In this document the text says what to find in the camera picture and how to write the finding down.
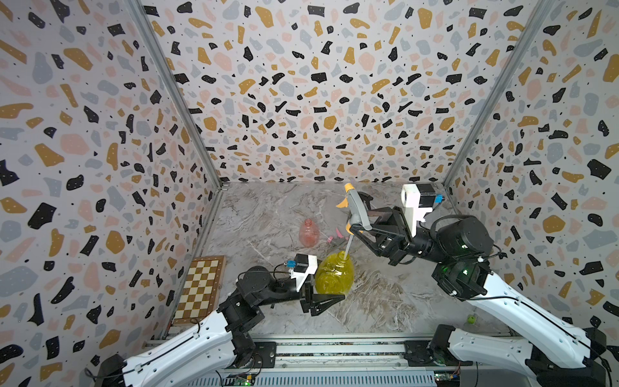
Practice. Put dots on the aluminium corner post left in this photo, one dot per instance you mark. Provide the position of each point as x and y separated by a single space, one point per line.
164 27

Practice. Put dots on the orange grey spray nozzle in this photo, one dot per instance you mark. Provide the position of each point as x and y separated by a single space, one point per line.
355 208

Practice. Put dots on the yellow spray bottle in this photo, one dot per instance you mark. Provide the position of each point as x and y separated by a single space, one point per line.
335 275

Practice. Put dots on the smoky grey spray bottle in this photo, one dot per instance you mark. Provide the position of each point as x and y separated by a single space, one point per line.
367 200

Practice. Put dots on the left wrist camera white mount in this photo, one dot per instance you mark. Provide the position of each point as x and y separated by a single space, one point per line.
301 267

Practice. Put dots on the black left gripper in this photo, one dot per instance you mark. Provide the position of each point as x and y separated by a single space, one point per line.
311 303

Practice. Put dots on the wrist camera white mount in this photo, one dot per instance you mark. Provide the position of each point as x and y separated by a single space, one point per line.
418 200
301 267

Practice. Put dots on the aluminium corner post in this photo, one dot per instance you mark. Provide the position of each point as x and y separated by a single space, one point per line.
164 27
538 15

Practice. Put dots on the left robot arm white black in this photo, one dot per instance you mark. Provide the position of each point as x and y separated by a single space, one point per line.
221 339

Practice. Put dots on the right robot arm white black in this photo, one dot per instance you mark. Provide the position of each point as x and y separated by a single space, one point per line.
547 349

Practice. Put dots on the pink spray bottle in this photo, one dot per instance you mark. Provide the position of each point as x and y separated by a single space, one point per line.
309 233

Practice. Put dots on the wooden chessboard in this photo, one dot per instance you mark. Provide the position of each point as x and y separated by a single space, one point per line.
200 294

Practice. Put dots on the pink spray nozzle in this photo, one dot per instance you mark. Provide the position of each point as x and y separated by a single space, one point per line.
338 237

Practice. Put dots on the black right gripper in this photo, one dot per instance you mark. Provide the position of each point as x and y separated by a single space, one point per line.
397 237

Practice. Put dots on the aluminium corner post right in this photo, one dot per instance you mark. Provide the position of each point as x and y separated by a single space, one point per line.
538 15

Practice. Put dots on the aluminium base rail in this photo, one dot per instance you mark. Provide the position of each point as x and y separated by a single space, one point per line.
396 359

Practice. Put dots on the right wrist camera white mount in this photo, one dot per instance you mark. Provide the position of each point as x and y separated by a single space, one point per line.
418 200

